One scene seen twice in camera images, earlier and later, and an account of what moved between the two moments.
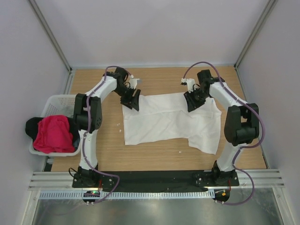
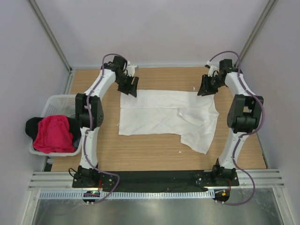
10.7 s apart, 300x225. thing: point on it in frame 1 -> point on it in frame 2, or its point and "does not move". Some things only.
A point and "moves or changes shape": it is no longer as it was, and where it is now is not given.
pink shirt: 53,135 does not move
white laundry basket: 57,105 does not move
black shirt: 31,126 does not move
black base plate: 137,179 does not move
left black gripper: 133,103 -> 130,89
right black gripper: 192,105 -> 205,89
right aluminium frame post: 270,6 does not move
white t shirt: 165,116 moves or changes shape
